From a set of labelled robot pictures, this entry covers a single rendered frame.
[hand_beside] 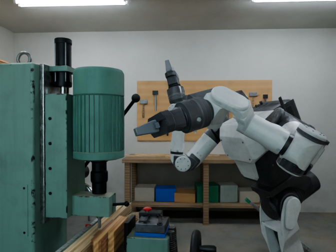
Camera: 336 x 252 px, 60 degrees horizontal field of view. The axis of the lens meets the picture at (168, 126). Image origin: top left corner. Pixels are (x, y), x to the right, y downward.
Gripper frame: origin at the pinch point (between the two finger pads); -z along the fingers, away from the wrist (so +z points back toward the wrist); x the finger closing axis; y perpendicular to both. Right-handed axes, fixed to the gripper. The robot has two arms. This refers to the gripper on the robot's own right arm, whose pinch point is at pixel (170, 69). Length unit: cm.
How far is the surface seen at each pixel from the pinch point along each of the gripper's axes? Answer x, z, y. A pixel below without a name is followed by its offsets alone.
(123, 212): 19, 65, 32
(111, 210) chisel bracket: 46, 62, 24
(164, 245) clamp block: 50, 75, 7
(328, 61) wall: -309, -66, -184
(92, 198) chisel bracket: 49, 56, 29
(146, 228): 50, 69, 12
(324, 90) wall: -314, -26, -168
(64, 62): 56, 8, 28
